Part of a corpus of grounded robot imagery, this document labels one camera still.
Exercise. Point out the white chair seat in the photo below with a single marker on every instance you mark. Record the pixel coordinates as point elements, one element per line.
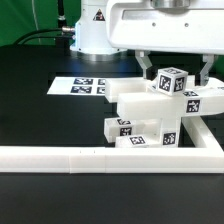
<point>166,131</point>

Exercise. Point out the white marker base sheet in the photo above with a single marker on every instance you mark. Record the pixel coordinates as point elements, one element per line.
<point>78,86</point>

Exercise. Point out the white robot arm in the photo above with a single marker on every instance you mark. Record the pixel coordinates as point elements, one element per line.
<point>90,31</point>

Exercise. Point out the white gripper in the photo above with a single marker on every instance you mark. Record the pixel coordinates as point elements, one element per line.
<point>180,26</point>

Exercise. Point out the white U-shaped obstacle frame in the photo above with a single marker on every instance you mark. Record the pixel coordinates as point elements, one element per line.
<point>206,156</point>

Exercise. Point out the white chair back frame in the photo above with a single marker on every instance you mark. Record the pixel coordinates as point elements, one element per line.
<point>136,99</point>

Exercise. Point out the small white marker block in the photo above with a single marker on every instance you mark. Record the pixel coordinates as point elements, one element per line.
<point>116,127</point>

